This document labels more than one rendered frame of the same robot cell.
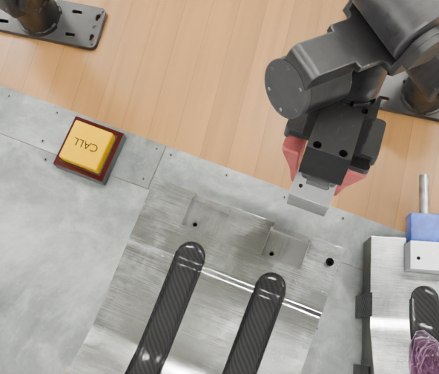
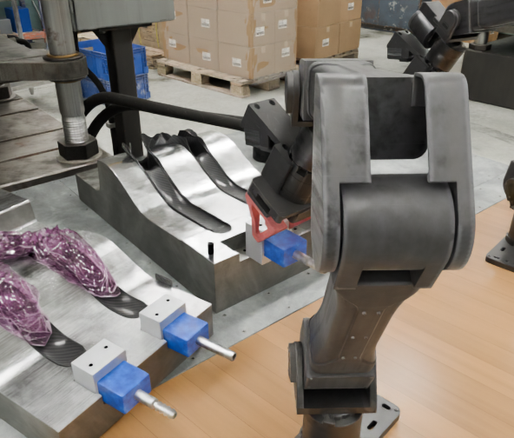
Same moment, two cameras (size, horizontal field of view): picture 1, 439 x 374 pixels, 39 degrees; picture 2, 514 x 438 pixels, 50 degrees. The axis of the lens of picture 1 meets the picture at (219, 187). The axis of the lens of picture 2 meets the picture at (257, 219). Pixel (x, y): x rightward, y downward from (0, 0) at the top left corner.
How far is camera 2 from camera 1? 0.90 m
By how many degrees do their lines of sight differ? 67
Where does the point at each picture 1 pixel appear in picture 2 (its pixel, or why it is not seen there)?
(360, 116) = (280, 139)
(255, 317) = (208, 222)
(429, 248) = (168, 309)
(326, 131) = (279, 114)
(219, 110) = not seen: hidden behind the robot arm
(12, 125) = not seen: hidden behind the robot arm
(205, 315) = (229, 205)
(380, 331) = (141, 277)
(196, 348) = (214, 199)
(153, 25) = (502, 295)
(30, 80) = not seen: hidden behind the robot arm
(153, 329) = (240, 192)
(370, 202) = (243, 355)
